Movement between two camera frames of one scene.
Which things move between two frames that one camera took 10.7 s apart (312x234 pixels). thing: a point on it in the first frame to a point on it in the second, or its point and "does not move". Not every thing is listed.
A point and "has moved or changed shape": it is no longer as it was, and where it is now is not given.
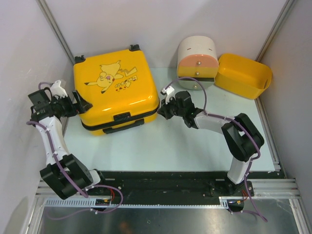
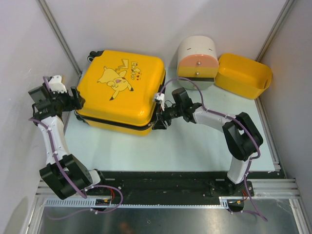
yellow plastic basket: [242, 76] does not move
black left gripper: [83, 106] to [78, 103]
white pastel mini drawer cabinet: [197, 57] does not move
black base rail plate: [176, 184] does not move
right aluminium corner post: [286, 9] does not move
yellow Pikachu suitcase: [120, 88] has moved or changed shape
